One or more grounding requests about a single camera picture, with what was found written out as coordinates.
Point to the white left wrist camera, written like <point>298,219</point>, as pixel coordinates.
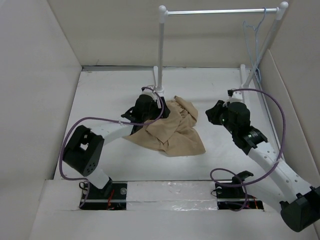
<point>155,95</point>

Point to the blue wire hanger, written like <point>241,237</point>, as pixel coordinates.
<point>245,26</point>

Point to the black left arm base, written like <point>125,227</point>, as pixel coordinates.
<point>113,198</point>

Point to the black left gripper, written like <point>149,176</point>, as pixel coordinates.
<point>158,111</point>

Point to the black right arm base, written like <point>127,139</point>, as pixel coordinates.
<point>229,198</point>

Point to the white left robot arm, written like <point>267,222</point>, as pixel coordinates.
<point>82,146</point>

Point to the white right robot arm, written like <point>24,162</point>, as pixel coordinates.
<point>298,202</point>

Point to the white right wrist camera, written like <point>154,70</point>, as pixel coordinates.
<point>235,96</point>

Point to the white clothes rack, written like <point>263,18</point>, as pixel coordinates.
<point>204,45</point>

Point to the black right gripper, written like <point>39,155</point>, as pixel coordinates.
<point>212,113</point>

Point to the beige t shirt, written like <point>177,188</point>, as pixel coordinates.
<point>174,135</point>

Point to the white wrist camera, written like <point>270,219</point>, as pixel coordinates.
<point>235,96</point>
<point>155,95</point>

